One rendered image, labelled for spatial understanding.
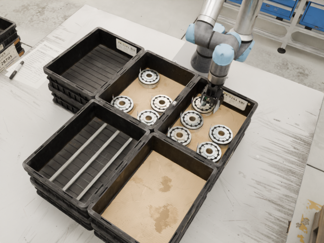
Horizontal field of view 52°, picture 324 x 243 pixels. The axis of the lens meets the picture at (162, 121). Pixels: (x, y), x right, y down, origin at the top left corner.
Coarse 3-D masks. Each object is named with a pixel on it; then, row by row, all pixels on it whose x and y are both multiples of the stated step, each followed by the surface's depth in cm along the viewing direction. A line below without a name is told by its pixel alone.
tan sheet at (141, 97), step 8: (136, 80) 162; (160, 80) 163; (168, 80) 163; (128, 88) 158; (136, 88) 158; (144, 88) 158; (152, 88) 159; (160, 88) 159; (168, 88) 160; (176, 88) 160; (128, 96) 154; (136, 96) 155; (144, 96) 155; (152, 96) 156; (168, 96) 156; (176, 96) 157; (136, 104) 152; (144, 104) 152; (136, 112) 149
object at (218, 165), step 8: (224, 88) 148; (184, 96) 143; (240, 96) 146; (176, 104) 140; (256, 104) 143; (168, 112) 137; (248, 120) 138; (240, 128) 135; (168, 136) 129; (176, 144) 127; (232, 144) 129; (192, 152) 126; (208, 160) 124; (224, 160) 125
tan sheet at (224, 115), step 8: (216, 112) 152; (224, 112) 153; (232, 112) 153; (208, 120) 149; (216, 120) 149; (224, 120) 150; (232, 120) 150; (240, 120) 150; (208, 128) 146; (232, 128) 147; (192, 136) 143; (200, 136) 143; (192, 144) 140; (224, 152) 139
